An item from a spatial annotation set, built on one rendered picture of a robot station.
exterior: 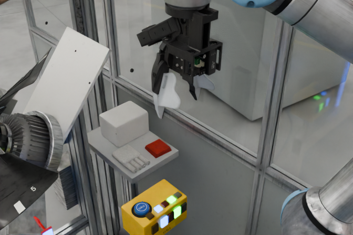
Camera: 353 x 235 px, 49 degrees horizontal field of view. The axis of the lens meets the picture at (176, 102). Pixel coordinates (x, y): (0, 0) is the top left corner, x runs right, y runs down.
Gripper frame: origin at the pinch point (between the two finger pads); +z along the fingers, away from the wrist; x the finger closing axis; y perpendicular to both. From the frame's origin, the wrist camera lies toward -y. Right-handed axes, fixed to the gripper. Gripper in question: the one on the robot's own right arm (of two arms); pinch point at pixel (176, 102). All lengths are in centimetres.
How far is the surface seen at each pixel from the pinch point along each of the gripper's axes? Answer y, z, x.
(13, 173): -36, 29, -22
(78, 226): -60, 92, 3
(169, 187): -14.3, 41.1, 11.5
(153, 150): -48, 61, 34
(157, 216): -8.6, 41.1, 1.9
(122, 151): -55, 61, 24
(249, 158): -11, 48, 46
